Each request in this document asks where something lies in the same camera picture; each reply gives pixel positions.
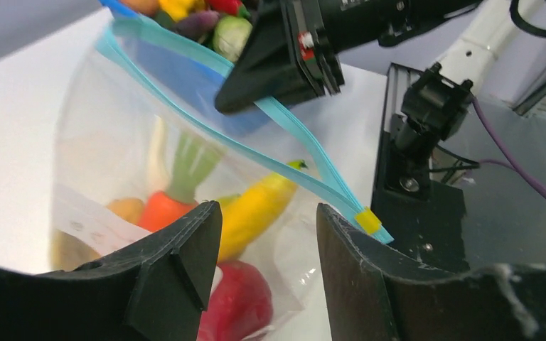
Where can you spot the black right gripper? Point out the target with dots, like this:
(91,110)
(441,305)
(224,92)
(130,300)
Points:
(290,54)

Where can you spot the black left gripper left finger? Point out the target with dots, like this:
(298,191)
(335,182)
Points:
(113,292)

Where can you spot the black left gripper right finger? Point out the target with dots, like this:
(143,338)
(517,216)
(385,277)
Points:
(374,292)

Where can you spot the orange toy citrus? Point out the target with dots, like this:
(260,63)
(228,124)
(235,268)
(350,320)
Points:
(129,209)

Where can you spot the red toy apple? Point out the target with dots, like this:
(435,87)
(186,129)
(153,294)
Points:
(240,304)

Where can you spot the orange toy carrot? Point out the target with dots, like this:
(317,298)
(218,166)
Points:
(194,160)

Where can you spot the clear zip top bag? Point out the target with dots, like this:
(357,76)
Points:
(140,144)

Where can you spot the pale green toy cabbage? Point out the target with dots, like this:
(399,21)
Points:
(230,36)

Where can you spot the red toy chili pepper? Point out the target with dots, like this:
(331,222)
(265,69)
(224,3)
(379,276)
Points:
(230,7)

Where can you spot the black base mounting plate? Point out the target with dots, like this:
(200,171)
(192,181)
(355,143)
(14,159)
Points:
(424,216)

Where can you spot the purple toy eggplant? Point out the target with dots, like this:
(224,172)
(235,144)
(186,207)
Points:
(196,25)

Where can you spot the blue plastic bin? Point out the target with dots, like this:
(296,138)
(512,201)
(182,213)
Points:
(189,73)

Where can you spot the yellow toy bell pepper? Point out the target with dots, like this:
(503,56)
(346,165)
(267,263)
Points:
(180,9)

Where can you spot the toy peach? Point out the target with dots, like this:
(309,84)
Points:
(144,7)

